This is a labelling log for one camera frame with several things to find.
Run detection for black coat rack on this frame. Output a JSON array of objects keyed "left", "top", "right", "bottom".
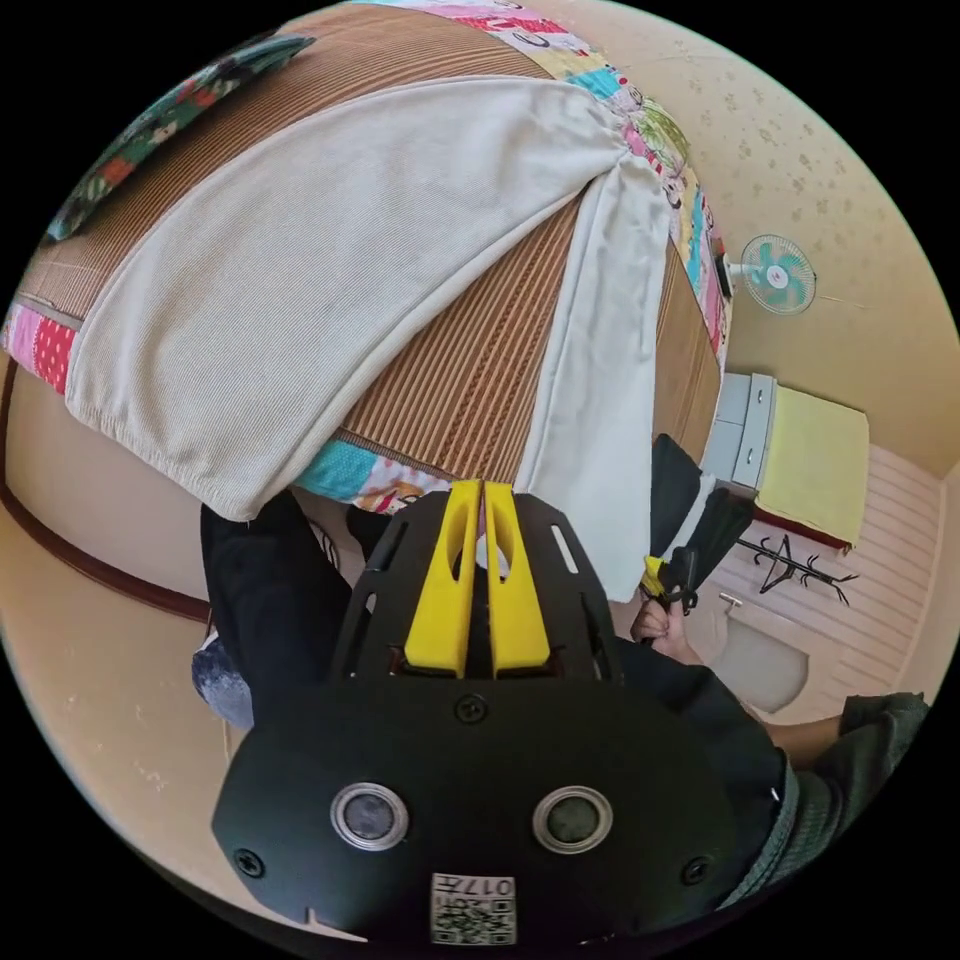
[{"left": 734, "top": 533, "right": 861, "bottom": 608}]

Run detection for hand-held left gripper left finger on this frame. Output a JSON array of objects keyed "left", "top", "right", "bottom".
[{"left": 404, "top": 479, "right": 482, "bottom": 681}]

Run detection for white pants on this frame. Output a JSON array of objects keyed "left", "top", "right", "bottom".
[{"left": 63, "top": 74, "right": 673, "bottom": 606}]

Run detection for person's body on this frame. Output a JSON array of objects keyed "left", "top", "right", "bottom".
[{"left": 190, "top": 485, "right": 933, "bottom": 913}]

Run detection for person's right hand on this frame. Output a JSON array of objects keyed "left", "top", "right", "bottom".
[{"left": 631, "top": 599, "right": 708, "bottom": 666}]

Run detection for person's right forearm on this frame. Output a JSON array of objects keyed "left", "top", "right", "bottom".
[{"left": 701, "top": 656, "right": 849, "bottom": 771}]

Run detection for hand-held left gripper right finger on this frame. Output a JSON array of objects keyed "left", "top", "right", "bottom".
[{"left": 483, "top": 481, "right": 550, "bottom": 679}]

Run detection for bed with woven mat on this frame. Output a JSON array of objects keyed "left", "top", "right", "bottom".
[{"left": 0, "top": 0, "right": 730, "bottom": 519}]

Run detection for grey cupboard with yellow cloth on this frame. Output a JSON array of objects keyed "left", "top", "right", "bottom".
[{"left": 707, "top": 371, "right": 872, "bottom": 557}]

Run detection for white and teal fan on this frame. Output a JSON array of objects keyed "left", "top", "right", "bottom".
[{"left": 722, "top": 233, "right": 819, "bottom": 316}]

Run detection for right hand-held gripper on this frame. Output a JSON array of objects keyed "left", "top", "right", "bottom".
[{"left": 642, "top": 434, "right": 756, "bottom": 609}]

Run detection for green printed pillow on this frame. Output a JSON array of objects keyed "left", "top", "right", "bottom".
[{"left": 41, "top": 33, "right": 318, "bottom": 246}]

